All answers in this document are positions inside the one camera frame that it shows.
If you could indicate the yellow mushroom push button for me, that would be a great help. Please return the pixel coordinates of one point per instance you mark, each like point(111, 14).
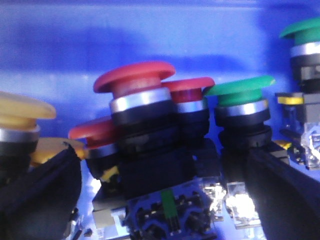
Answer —
point(19, 132)

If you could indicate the green mushroom push button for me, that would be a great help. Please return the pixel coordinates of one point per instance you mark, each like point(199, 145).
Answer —
point(242, 111)

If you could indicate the left blue plastic crate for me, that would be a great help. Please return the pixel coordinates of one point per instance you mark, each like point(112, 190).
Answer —
point(54, 49)

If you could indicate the red mushroom push button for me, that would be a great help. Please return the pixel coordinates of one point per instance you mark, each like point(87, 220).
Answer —
point(165, 199)

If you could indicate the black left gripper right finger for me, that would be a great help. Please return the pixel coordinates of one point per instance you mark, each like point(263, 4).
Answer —
point(286, 199)

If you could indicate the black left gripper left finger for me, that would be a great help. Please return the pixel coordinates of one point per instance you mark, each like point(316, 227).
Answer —
point(38, 205)

